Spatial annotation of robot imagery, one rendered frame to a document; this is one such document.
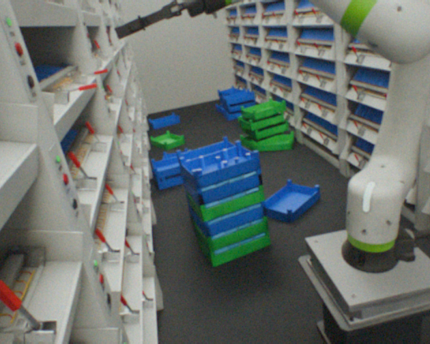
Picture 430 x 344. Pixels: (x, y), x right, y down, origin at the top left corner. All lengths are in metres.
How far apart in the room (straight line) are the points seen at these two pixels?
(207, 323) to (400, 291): 0.73
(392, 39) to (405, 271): 0.60
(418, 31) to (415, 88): 0.23
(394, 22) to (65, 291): 0.74
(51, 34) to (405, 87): 0.97
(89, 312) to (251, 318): 0.90
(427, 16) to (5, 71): 0.72
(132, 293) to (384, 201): 0.71
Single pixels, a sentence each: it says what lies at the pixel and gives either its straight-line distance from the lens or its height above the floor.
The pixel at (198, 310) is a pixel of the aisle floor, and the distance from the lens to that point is 1.55.
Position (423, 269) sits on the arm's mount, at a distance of 1.15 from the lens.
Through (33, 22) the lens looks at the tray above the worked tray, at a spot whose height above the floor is 1.08.
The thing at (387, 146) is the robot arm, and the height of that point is 0.64.
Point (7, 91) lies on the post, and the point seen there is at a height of 1.00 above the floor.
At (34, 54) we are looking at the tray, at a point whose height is 1.02.
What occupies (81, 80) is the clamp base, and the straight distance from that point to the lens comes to 1.06.
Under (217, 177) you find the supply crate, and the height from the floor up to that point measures 0.42.
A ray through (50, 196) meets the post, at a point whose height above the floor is 0.85.
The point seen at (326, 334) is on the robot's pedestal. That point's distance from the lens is 1.38.
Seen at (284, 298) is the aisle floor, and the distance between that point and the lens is 1.54.
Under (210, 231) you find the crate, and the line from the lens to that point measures 1.64.
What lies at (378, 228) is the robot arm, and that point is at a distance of 1.02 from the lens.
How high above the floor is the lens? 1.05
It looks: 23 degrees down
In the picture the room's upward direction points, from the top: 10 degrees counter-clockwise
